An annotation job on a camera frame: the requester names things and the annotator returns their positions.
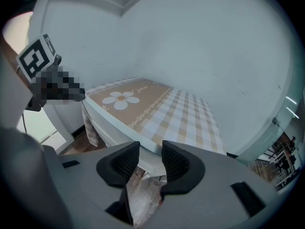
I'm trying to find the glass door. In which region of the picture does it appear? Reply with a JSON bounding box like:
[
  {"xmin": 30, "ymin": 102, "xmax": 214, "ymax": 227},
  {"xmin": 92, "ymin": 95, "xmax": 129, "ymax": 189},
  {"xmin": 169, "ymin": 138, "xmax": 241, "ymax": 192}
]
[{"xmin": 235, "ymin": 89, "xmax": 301, "ymax": 176}]

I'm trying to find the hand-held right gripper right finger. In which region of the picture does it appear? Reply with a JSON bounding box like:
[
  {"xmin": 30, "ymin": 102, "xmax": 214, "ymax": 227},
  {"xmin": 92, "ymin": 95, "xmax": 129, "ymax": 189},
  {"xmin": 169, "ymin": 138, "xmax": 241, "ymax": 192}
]
[{"xmin": 159, "ymin": 140, "xmax": 206, "ymax": 205}]

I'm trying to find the checkered flower print tablecloth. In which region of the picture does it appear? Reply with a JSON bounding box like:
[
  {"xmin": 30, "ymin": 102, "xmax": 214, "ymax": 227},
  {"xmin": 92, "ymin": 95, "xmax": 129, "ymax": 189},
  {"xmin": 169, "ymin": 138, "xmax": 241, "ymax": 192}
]
[{"xmin": 81, "ymin": 77, "xmax": 227, "ymax": 156}]

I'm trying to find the cloth-covered table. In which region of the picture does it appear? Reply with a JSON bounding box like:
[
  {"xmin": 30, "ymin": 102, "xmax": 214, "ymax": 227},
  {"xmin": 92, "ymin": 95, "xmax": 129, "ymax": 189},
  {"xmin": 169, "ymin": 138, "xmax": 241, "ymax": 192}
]
[{"xmin": 81, "ymin": 77, "xmax": 227, "ymax": 156}]

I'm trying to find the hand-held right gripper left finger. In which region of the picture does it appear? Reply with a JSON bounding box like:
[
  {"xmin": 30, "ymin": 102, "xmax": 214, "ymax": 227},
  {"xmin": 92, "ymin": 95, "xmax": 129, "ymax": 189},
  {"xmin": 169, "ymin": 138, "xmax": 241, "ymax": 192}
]
[{"xmin": 96, "ymin": 141, "xmax": 141, "ymax": 225}]

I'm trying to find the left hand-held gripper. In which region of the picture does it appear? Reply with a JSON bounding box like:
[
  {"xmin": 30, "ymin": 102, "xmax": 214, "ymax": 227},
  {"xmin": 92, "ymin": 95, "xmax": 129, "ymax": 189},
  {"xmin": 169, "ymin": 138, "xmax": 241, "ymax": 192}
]
[{"xmin": 16, "ymin": 33, "xmax": 86, "ymax": 112}]

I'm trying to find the metal frame furniture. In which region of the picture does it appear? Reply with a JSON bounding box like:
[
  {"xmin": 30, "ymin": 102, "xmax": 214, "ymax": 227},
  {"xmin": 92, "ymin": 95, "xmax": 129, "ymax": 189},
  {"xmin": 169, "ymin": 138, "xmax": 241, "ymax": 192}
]
[{"xmin": 263, "ymin": 132, "xmax": 299, "ymax": 191}]

